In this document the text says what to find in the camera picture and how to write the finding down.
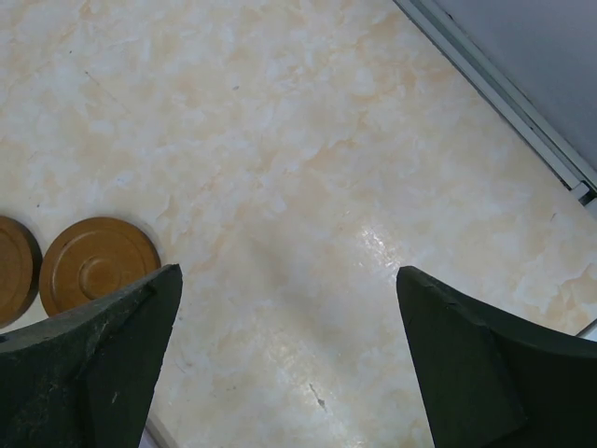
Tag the grey aluminium frame rail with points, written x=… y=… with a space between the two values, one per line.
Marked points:
x=534 y=62

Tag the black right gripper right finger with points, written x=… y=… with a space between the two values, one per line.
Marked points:
x=491 y=379

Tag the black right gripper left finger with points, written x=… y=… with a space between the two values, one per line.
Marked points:
x=86 y=377

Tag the dark brown wooden coaster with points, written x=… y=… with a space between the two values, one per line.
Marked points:
x=93 y=258

